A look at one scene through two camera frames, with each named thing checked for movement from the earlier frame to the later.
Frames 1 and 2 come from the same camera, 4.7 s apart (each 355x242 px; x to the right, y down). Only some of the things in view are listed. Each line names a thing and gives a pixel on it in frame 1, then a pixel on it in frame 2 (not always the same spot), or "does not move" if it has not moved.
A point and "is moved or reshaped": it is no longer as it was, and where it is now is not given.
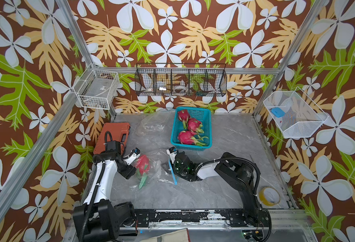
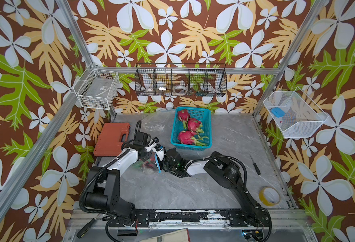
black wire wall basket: (180, 79) does not move
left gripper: (128, 172) → (147, 157)
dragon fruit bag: (193, 125) does not move
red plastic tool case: (112, 131) does not move
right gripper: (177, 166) → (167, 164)
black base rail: (150, 218) does not move
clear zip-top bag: (161, 169) is moved or reshaped
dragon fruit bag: (184, 115) does not move
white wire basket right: (294, 114) does not move
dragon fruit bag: (143, 166) is moved or reshaped
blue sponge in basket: (278, 112) does not move
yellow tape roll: (269, 196) does not move
